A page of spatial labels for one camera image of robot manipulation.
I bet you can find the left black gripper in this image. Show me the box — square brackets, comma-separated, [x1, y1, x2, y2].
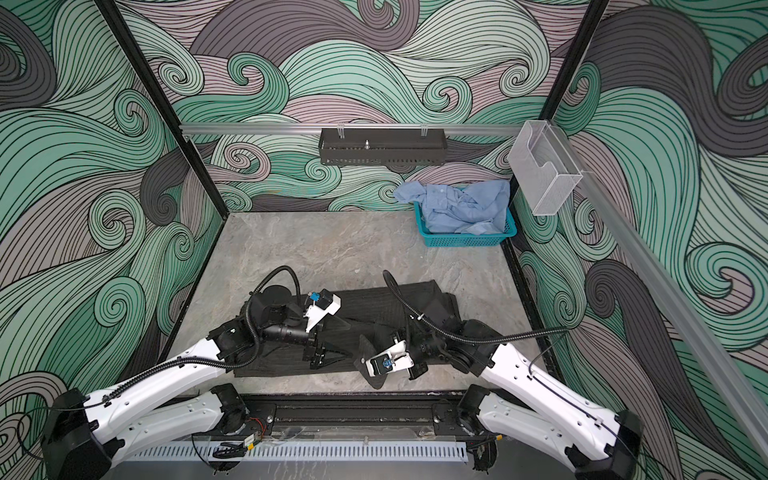
[263, 310, 353, 370]

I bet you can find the dark grey pinstripe shirt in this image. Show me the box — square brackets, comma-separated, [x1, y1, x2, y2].
[232, 279, 463, 390]

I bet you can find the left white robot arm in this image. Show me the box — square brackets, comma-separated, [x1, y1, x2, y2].
[40, 265, 342, 479]

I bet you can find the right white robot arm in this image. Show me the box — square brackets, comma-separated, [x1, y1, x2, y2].
[361, 271, 643, 479]

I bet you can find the teal plastic basket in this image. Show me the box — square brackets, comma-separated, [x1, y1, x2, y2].
[414, 204, 517, 248]

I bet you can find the light blue shirt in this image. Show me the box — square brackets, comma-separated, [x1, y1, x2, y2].
[393, 180, 510, 235]

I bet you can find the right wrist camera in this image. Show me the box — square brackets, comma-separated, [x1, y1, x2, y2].
[363, 340, 415, 377]

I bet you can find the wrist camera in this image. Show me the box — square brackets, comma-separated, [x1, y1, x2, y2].
[304, 289, 341, 333]
[363, 340, 415, 377]

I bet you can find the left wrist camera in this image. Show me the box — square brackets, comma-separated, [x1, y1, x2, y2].
[304, 289, 341, 333]

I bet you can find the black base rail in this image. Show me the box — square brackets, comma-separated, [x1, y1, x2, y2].
[243, 391, 465, 435]

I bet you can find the white slotted cable duct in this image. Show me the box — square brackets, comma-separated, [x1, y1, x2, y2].
[130, 440, 469, 463]

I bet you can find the black perforated wall tray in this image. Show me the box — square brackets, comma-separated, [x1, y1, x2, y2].
[318, 129, 448, 166]

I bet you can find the clear plastic wall bin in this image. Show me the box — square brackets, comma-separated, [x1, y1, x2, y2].
[507, 120, 583, 216]

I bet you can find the aluminium back rail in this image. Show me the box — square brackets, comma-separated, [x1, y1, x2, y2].
[179, 122, 522, 137]

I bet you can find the aluminium rail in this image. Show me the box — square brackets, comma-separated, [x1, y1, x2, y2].
[549, 124, 767, 460]
[179, 122, 522, 137]

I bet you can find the aluminium right rail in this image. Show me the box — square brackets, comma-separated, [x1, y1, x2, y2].
[549, 124, 767, 460]

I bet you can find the black left corner post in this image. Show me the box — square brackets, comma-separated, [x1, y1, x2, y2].
[95, 0, 229, 220]

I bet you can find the black corner post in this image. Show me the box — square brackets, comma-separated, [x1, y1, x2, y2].
[538, 0, 609, 121]
[95, 0, 229, 220]

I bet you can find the black right corner post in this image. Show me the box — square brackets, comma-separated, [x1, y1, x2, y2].
[538, 0, 609, 121]

